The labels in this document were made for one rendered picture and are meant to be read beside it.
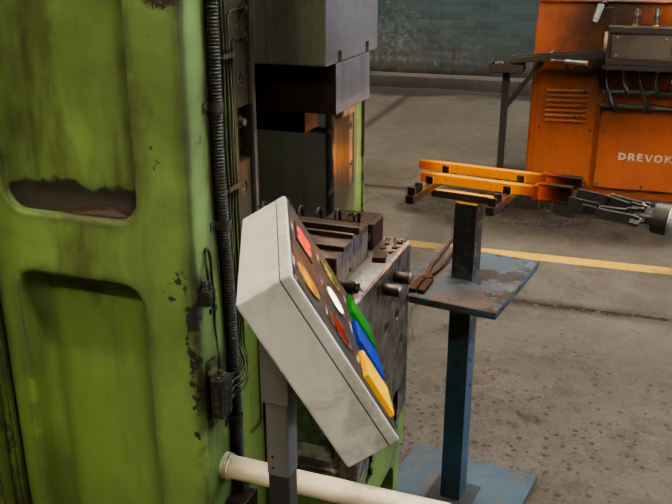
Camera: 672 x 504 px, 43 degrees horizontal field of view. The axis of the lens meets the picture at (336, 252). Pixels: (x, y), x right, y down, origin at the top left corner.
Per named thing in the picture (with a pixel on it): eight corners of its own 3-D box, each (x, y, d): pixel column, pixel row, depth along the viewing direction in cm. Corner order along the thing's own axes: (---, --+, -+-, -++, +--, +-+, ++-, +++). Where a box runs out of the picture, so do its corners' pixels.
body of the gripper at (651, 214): (663, 240, 196) (622, 231, 200) (669, 230, 203) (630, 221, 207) (670, 210, 193) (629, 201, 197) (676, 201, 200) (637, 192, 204)
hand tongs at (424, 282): (464, 223, 270) (465, 220, 269) (477, 225, 268) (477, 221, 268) (408, 292, 217) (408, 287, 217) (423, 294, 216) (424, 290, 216)
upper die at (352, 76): (369, 97, 176) (370, 51, 173) (336, 115, 158) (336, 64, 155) (192, 86, 190) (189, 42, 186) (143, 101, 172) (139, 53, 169)
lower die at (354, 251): (367, 256, 188) (367, 220, 185) (336, 289, 171) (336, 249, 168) (201, 234, 202) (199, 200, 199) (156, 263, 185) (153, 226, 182)
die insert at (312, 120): (318, 126, 178) (318, 97, 176) (305, 133, 171) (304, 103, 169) (193, 116, 188) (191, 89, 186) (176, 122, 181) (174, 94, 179)
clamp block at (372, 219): (383, 239, 199) (384, 213, 197) (372, 251, 192) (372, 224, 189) (336, 233, 203) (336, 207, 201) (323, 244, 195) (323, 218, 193)
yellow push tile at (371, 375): (388, 387, 121) (362, 348, 118) (395, 415, 114) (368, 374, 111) (377, 393, 121) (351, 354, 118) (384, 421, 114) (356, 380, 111)
